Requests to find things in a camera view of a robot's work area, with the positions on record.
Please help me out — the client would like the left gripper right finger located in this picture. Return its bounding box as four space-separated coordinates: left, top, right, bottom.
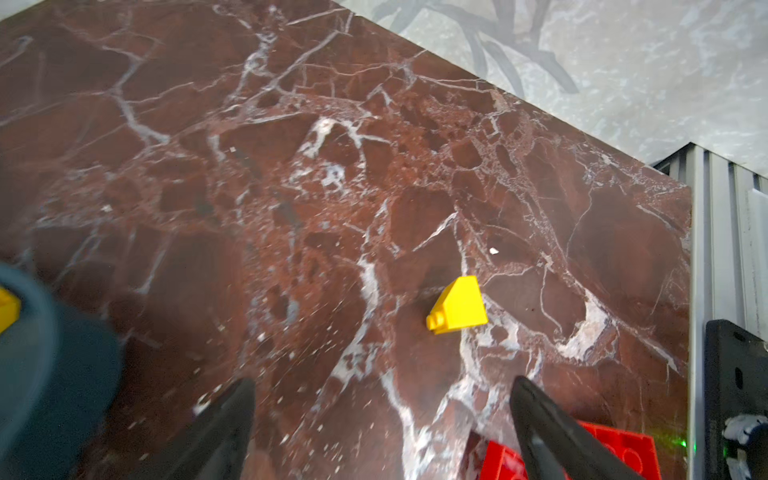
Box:
510 376 640 479

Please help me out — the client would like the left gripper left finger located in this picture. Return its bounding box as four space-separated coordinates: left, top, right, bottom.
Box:
128 378 255 479

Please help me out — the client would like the yellow sloped brick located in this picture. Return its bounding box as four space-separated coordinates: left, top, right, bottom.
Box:
0 287 21 333

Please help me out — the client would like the red brick right lower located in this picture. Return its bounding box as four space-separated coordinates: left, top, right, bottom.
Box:
478 441 528 480

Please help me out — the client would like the red brick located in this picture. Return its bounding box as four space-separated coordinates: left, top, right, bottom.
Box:
478 441 528 480
579 421 661 480

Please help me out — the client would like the red brick right upper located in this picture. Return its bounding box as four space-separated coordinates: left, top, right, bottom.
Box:
579 421 661 480

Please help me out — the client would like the teal plastic bin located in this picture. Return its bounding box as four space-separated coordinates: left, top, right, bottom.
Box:
1 264 123 479

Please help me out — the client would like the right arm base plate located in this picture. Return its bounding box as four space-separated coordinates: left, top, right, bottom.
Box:
704 320 767 479

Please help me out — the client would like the aluminium front rail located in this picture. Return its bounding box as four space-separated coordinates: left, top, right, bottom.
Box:
654 143 767 479

